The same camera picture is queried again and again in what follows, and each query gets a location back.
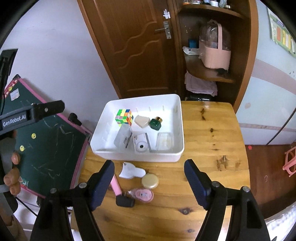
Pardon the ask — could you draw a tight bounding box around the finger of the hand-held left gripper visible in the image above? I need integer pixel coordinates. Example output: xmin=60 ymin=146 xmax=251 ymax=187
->
xmin=29 ymin=100 xmax=65 ymax=121
xmin=0 ymin=48 xmax=18 ymax=114

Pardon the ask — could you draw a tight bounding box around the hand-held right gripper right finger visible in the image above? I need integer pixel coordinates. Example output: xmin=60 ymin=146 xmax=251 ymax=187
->
xmin=184 ymin=159 xmax=271 ymax=241

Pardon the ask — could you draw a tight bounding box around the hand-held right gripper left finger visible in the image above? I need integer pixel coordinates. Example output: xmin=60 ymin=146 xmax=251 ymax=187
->
xmin=30 ymin=160 xmax=115 ymax=241

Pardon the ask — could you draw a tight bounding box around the pink candy dispenser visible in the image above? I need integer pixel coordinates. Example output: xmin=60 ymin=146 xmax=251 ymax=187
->
xmin=109 ymin=174 xmax=122 ymax=197

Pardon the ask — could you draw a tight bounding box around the black charger adapter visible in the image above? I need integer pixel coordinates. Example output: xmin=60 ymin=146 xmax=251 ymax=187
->
xmin=116 ymin=191 xmax=136 ymax=208

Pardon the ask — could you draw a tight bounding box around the white plastic scoop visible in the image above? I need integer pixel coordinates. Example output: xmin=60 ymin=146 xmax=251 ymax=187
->
xmin=119 ymin=161 xmax=146 ymax=179

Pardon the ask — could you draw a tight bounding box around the pink correction tape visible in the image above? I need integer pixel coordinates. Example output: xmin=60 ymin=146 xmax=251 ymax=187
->
xmin=128 ymin=188 xmax=154 ymax=202

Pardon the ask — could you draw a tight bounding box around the round beige compact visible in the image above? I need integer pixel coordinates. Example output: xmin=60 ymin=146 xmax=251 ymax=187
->
xmin=142 ymin=174 xmax=159 ymax=189

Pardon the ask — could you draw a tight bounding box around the white plastic bin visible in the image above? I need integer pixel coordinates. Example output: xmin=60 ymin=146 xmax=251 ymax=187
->
xmin=90 ymin=94 xmax=185 ymax=163

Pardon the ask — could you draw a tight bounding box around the clear rectangular plastic box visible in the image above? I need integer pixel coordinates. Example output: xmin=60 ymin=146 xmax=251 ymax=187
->
xmin=114 ymin=125 xmax=133 ymax=147

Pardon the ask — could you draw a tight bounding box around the translucent small container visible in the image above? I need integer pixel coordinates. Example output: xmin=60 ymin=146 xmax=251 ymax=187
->
xmin=157 ymin=132 xmax=173 ymax=151

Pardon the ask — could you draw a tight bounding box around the white compact camera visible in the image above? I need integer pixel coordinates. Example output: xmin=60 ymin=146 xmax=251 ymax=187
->
xmin=133 ymin=132 xmax=152 ymax=154

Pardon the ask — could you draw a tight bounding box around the colourful puzzle cube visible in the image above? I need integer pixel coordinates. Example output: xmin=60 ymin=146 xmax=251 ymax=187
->
xmin=116 ymin=109 xmax=134 ymax=127

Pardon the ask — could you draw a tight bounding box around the green perfume bottle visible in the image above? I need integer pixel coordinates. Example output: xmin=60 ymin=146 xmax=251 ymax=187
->
xmin=149 ymin=117 xmax=163 ymax=130

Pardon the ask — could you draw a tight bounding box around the beige pentagon eraser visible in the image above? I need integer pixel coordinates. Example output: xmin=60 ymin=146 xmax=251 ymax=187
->
xmin=135 ymin=115 xmax=149 ymax=128

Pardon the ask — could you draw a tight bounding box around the person's left hand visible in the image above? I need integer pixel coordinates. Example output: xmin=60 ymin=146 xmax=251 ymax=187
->
xmin=3 ymin=130 xmax=22 ymax=195

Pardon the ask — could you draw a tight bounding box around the black chalkboard knob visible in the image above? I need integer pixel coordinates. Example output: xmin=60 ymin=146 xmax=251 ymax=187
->
xmin=68 ymin=113 xmax=81 ymax=127

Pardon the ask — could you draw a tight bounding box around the white bedding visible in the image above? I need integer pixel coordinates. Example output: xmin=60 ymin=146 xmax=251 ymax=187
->
xmin=266 ymin=204 xmax=296 ymax=241

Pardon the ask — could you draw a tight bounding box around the pink plastic stool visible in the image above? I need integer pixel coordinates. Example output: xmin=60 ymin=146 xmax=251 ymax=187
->
xmin=284 ymin=146 xmax=296 ymax=178

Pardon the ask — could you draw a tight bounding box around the pink folded cloth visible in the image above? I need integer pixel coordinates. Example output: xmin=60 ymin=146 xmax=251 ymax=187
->
xmin=184 ymin=72 xmax=218 ymax=96

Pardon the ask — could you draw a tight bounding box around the brown wooden door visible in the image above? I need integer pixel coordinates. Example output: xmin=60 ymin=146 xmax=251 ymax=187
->
xmin=77 ymin=0 xmax=185 ymax=100

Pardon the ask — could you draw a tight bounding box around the wooden corner shelf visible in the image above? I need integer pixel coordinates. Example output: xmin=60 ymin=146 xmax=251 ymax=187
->
xmin=173 ymin=0 xmax=258 ymax=112

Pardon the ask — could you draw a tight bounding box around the pale blue wardrobe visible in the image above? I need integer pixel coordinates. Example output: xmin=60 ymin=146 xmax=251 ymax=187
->
xmin=236 ymin=0 xmax=296 ymax=146

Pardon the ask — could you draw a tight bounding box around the pink storage basket with dome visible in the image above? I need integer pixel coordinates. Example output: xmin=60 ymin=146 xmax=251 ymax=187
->
xmin=199 ymin=20 xmax=232 ymax=70

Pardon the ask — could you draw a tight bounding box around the white wipes packet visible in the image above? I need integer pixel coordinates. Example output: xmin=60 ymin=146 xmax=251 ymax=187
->
xmin=183 ymin=46 xmax=200 ymax=55

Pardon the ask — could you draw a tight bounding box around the row of cosmetic jars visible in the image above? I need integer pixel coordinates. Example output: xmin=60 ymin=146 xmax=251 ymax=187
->
xmin=183 ymin=0 xmax=232 ymax=8

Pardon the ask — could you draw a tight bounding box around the green chalkboard with pink frame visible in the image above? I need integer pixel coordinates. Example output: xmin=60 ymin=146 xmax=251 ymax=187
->
xmin=3 ymin=74 xmax=93 ymax=200

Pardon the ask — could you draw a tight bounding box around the metal door handle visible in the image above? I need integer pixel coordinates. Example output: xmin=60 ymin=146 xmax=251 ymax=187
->
xmin=155 ymin=21 xmax=173 ymax=39

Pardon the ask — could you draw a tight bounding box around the wall poster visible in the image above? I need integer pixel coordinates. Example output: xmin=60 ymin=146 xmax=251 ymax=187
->
xmin=268 ymin=8 xmax=296 ymax=57

